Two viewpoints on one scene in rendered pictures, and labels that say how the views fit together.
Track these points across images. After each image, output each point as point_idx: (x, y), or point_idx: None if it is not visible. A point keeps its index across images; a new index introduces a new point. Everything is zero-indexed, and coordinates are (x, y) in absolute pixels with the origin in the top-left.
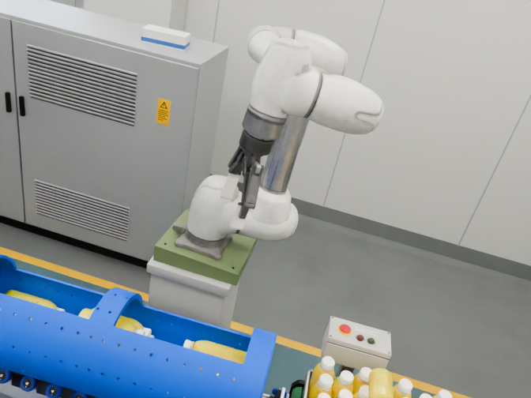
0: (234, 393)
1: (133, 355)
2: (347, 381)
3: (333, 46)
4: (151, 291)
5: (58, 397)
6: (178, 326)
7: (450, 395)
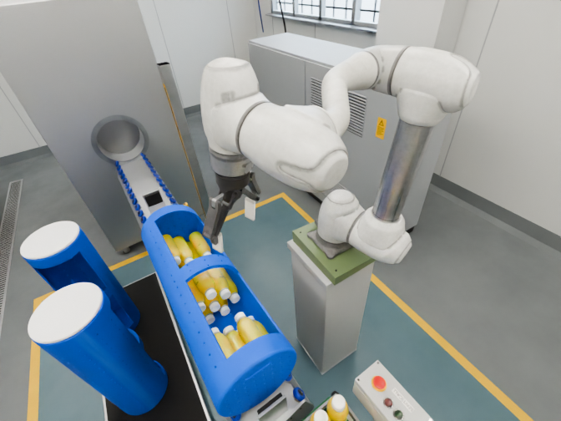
0: (211, 377)
1: (183, 306)
2: None
3: (451, 63)
4: (292, 261)
5: None
6: (252, 298)
7: None
